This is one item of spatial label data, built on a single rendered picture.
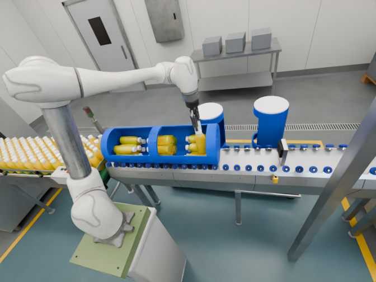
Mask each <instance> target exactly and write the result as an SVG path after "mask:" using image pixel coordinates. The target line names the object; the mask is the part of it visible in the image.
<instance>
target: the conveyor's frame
mask: <svg viewBox="0 0 376 282"><path fill-rule="evenodd" d="M110 178H111V177H110V175H108V177H107V178H106V180H105V181H104V182H103V183H104V187H105V189H106V191H107V188H108V186H107V183H108V181H109V179H110ZM0 184H6V185H7V186H9V187H11V188H12V189H14V190H15V191H17V192H19V193H20V194H21V195H23V196H25V197H26V198H28V199H29V200H31V201H33V202H34V203H35V204H37V205H38V206H40V207H42V208H43V209H45V210H47V211H48V212H49V214H53V213H54V212H55V209H52V208H50V207H48V206H47V205H45V204H44V203H42V202H41V201H40V200H39V199H40V198H41V196H42V195H43V194H44V193H45V192H46V190H47V189H48V188H49V187H56V188H64V189H68V186H67V185H66V184H58V183H57V182H56V181H55V180H53V179H52V178H51V177H50V176H48V175H43V177H42V178H41V177H39V176H38V175H27V174H16V173H8V174H7V175H6V176H4V175H3V174H2V173H0ZM120 184H121V182H118V183H117V185H116V187H115V189H114V191H113V192H112V194H111V196H110V199H111V200H112V198H113V197H114V195H115V193H116V191H117V189H118V187H119V185H120ZM17 185H27V186H42V187H46V188H45V189H44V190H43V191H42V192H41V194H40V195H39V196H38V197H37V198H35V197H33V196H32V195H30V194H29V193H28V192H26V191H25V190H23V189H22V188H20V187H18V186H17ZM124 186H125V187H126V188H127V189H128V193H130V194H132V193H133V192H134V190H133V189H132V188H131V187H130V186H129V184H124Z"/></svg>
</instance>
